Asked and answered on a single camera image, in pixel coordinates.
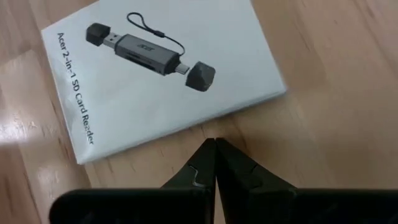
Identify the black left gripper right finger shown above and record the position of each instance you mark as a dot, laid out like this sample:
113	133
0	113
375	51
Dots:
245	186

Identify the white Acer card reader box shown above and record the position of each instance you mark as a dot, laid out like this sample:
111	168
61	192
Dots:
155	93

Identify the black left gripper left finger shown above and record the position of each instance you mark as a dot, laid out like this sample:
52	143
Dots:
202	168

